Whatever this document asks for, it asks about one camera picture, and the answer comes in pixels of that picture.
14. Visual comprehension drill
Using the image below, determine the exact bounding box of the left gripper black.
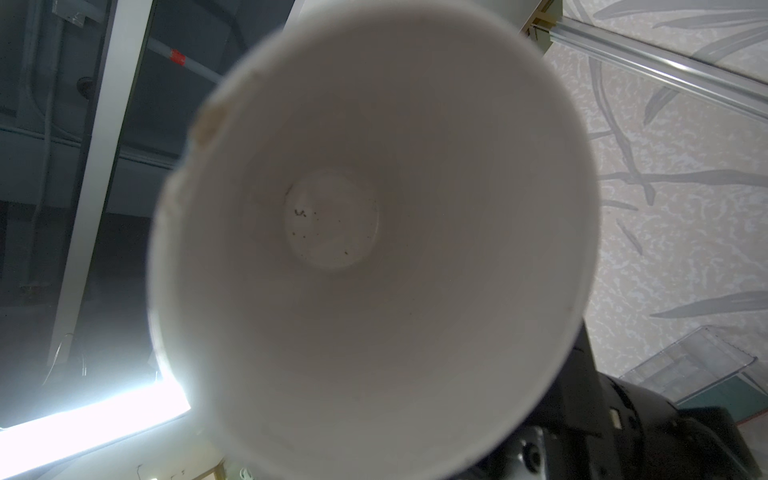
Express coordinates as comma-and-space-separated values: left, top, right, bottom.
449, 323, 646, 480

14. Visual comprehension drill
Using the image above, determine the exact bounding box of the small blue mug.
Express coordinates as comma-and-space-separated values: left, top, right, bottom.
147, 1, 600, 479

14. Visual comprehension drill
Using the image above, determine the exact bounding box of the clear plastic wall bin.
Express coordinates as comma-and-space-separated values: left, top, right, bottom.
620, 325, 767, 422

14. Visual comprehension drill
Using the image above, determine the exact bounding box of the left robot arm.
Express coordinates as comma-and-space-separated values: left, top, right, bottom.
457, 330, 762, 479

